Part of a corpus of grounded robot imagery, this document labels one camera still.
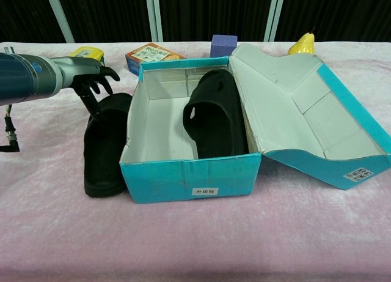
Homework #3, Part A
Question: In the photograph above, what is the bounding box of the left silver and black robot hand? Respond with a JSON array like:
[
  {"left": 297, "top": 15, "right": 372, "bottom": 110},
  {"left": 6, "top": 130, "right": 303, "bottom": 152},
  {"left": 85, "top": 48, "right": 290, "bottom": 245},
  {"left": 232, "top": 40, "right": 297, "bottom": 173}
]
[{"left": 50, "top": 56, "right": 120, "bottom": 115}]

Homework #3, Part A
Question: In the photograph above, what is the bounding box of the black rubber slipper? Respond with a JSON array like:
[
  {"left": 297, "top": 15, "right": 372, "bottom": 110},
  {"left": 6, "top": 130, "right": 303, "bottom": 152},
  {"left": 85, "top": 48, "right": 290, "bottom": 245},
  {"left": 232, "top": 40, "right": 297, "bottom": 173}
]
[
  {"left": 182, "top": 69, "right": 249, "bottom": 159},
  {"left": 82, "top": 92, "right": 134, "bottom": 199}
]

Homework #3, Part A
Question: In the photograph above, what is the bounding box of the orange snack box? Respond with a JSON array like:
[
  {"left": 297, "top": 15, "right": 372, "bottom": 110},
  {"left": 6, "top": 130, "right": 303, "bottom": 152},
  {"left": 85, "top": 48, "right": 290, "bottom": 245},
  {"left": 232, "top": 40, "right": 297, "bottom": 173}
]
[{"left": 125, "top": 43, "right": 187, "bottom": 76}]

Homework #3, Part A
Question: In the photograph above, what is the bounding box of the teal cardboard shoe box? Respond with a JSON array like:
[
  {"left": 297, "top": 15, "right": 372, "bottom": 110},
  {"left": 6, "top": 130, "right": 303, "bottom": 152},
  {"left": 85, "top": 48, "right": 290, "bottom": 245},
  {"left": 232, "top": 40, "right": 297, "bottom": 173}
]
[{"left": 119, "top": 43, "right": 391, "bottom": 204}]

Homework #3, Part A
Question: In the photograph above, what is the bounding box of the green tub with yellow lid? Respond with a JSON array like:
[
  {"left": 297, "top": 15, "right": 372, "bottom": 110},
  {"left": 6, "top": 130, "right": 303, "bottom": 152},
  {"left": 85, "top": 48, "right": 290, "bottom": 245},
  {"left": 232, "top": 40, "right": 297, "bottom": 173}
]
[{"left": 70, "top": 46, "right": 106, "bottom": 65}]

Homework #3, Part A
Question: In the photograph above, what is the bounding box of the black pleated curtain panel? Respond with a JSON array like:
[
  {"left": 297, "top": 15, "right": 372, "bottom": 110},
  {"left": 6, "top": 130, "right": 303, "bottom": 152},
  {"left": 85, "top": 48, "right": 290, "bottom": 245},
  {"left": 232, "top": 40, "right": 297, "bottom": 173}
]
[
  {"left": 54, "top": 0, "right": 153, "bottom": 43},
  {"left": 0, "top": 0, "right": 67, "bottom": 43},
  {"left": 158, "top": 0, "right": 273, "bottom": 43},
  {"left": 276, "top": 0, "right": 391, "bottom": 42}
]

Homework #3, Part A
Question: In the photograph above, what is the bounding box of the purple cube block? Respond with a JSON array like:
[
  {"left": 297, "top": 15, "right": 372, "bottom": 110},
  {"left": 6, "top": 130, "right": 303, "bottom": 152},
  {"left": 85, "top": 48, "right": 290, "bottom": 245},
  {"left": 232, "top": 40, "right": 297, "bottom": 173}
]
[{"left": 210, "top": 34, "right": 238, "bottom": 58}]

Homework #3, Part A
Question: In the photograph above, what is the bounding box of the pink plush table cloth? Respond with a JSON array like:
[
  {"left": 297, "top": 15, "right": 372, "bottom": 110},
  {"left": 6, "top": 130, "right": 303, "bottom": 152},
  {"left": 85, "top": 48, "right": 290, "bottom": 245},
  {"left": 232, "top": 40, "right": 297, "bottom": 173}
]
[{"left": 0, "top": 40, "right": 391, "bottom": 282}]

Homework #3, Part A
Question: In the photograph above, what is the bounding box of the yellow pear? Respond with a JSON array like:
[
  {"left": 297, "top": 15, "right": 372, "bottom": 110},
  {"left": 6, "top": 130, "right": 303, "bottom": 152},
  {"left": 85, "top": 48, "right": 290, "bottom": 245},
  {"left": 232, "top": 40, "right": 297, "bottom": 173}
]
[{"left": 287, "top": 27, "right": 315, "bottom": 56}]

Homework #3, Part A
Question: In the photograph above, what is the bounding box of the pale metal frame post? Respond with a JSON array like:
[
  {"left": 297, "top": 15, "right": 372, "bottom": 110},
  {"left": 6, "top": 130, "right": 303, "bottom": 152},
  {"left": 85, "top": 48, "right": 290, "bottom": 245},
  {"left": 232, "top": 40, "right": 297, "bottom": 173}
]
[
  {"left": 43, "top": 0, "right": 75, "bottom": 43},
  {"left": 145, "top": 0, "right": 164, "bottom": 43},
  {"left": 264, "top": 0, "right": 287, "bottom": 42}
]

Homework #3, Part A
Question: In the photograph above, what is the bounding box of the black arm cable with plug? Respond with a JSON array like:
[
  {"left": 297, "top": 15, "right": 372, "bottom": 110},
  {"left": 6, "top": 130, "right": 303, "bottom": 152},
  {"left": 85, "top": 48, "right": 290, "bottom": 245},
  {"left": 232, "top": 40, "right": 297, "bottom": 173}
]
[{"left": 0, "top": 104, "right": 21, "bottom": 153}]

